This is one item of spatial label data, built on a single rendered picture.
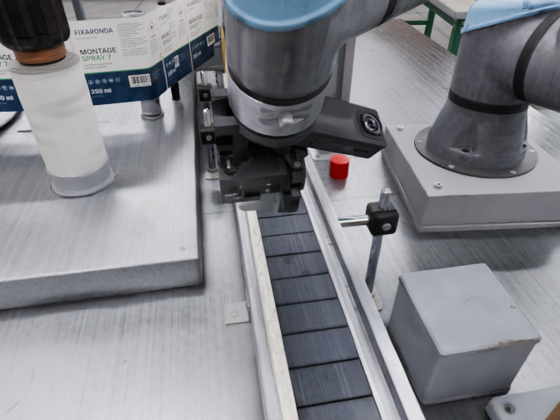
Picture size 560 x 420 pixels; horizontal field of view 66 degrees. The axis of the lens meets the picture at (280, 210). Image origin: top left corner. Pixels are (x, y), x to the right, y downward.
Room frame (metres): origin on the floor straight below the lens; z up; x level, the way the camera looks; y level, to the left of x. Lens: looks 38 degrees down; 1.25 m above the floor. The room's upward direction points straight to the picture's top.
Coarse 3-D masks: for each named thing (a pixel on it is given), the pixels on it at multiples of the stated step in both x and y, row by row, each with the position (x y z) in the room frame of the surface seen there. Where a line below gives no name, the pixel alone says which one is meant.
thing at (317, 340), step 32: (288, 224) 0.44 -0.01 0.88; (288, 256) 0.38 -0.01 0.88; (320, 256) 0.38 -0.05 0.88; (288, 288) 0.33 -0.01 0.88; (320, 288) 0.33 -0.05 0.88; (288, 320) 0.29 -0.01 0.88; (320, 320) 0.29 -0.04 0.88; (288, 352) 0.25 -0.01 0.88; (320, 352) 0.25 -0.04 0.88; (352, 352) 0.25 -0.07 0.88; (320, 384) 0.21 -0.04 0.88; (352, 384) 0.21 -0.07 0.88; (320, 416) 0.18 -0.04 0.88; (352, 416) 0.18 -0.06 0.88
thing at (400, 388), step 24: (312, 168) 0.45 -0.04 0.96; (312, 192) 0.42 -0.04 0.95; (336, 216) 0.36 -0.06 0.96; (336, 240) 0.32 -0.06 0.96; (360, 288) 0.26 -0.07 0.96; (360, 312) 0.24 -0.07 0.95; (384, 336) 0.21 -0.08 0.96; (384, 360) 0.19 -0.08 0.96; (408, 384) 0.17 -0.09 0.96; (408, 408) 0.15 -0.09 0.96
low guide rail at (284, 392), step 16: (224, 80) 0.87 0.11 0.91; (256, 224) 0.40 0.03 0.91; (256, 240) 0.37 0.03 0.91; (256, 256) 0.35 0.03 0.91; (256, 272) 0.34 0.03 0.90; (272, 304) 0.28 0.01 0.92; (272, 320) 0.26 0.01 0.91; (272, 336) 0.24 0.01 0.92; (272, 352) 0.22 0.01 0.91; (272, 368) 0.22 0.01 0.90; (288, 384) 0.19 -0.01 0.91; (288, 400) 0.18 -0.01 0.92; (288, 416) 0.17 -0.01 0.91
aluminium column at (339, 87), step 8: (352, 40) 0.72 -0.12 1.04; (344, 48) 0.73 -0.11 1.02; (352, 48) 0.72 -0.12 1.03; (344, 56) 0.72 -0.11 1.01; (352, 56) 0.72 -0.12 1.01; (336, 64) 0.71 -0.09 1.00; (344, 64) 0.72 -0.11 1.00; (352, 64) 0.72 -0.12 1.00; (336, 72) 0.72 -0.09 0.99; (344, 72) 0.72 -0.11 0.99; (336, 80) 0.72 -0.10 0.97; (344, 80) 0.72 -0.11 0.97; (328, 88) 0.71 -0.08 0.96; (336, 88) 0.73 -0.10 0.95; (344, 88) 0.72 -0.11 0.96; (328, 96) 0.71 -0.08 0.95; (336, 96) 0.73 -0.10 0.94; (344, 96) 0.72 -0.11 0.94
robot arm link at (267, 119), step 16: (240, 96) 0.28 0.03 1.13; (320, 96) 0.29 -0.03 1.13; (240, 112) 0.29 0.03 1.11; (256, 112) 0.28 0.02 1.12; (272, 112) 0.28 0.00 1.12; (288, 112) 0.28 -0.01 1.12; (304, 112) 0.28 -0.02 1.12; (256, 128) 0.29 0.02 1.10; (272, 128) 0.28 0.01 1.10; (288, 128) 0.29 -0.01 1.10; (304, 128) 0.30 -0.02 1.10
